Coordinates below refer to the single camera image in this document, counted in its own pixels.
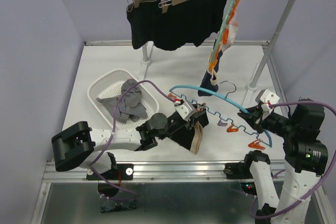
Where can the blue plastic clip hanger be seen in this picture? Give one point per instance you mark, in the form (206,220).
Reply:
(221,118)

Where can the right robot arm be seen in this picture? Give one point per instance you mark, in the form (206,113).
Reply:
(305,162)

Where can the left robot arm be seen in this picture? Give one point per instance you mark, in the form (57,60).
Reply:
(82,146)

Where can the white perforated plastic basket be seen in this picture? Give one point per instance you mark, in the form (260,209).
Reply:
(109,85)

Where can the grey striped underwear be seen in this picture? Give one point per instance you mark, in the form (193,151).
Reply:
(127,108)

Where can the aluminium mounting rail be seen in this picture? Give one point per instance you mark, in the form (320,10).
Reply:
(150,172)

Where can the black underwear beige waistband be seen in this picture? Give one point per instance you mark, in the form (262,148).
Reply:
(191,139)

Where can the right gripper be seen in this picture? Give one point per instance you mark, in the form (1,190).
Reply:
(253,121)

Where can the green plastic clip hanger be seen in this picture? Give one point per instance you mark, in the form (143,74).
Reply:
(222,35)

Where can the orange clothes peg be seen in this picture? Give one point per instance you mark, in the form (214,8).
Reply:
(232,128)

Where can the purple clothes peg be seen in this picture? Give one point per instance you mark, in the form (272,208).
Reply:
(222,123)

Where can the black shorts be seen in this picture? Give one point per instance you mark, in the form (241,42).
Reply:
(141,20)
(191,22)

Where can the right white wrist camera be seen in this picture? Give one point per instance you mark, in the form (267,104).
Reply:
(267,98)

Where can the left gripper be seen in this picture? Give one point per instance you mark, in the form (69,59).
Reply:
(188,123)

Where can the front black shorts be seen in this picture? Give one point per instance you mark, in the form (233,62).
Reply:
(191,22)

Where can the black eyeglasses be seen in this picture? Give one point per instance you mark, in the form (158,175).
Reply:
(112,206)

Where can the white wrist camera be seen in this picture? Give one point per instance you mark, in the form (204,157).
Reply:
(267,98)
(185,109)

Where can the white underwear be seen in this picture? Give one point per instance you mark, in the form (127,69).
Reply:
(230,34)

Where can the rear black shorts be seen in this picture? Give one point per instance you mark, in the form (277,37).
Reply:
(141,20)

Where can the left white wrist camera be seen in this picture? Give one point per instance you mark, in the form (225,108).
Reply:
(185,109)

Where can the navy blue underwear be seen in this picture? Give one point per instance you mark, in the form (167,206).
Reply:
(210,78)

